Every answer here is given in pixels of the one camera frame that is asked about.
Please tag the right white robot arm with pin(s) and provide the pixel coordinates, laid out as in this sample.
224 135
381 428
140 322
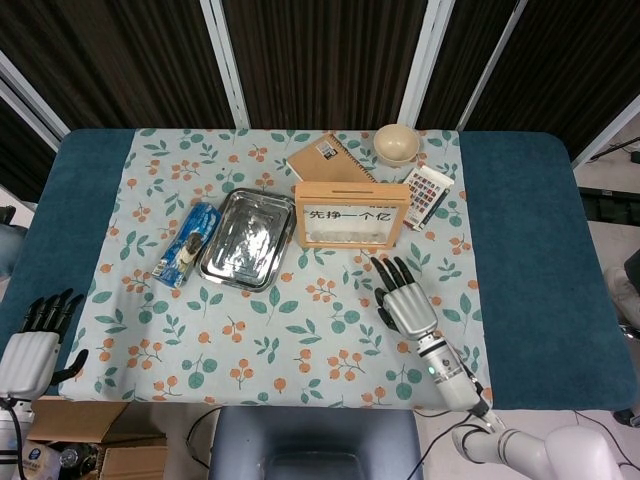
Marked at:
450 372

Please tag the small closed cardboard box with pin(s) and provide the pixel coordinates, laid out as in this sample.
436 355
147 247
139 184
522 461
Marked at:
135 462

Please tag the wooden money box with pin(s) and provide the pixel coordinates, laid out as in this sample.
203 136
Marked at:
350 197

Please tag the brown spiral notebook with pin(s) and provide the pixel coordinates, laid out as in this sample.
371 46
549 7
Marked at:
327 160

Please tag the stainless steel rectangular tray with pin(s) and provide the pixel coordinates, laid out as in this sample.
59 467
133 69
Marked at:
245 240

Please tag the white watercolour paint box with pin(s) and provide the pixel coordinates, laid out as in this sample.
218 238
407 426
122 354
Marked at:
425 192

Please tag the grey blue chair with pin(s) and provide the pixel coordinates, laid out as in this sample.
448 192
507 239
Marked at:
315 445

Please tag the dark folding screen panel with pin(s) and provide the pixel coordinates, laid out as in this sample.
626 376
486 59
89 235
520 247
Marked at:
575 65
20 155
462 60
125 60
325 60

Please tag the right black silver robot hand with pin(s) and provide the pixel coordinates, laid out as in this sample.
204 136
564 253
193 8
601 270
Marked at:
407 310

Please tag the blue label round container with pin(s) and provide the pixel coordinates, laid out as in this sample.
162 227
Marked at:
34 459

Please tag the floral patterned tablecloth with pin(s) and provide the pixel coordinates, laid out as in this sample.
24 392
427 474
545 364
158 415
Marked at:
250 340

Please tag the blue cookie snack pack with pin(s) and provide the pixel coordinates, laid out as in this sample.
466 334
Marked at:
187 245

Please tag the blue table cover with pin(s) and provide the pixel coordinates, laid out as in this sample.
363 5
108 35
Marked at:
520 225

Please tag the beige bowl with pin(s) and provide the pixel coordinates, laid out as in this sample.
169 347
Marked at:
396 144

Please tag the open cardboard box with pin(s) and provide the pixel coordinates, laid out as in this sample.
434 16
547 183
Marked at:
75 420

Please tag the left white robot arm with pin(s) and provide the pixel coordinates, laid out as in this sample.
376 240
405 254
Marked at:
6 417

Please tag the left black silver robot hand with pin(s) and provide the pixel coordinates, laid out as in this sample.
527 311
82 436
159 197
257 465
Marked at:
25 362

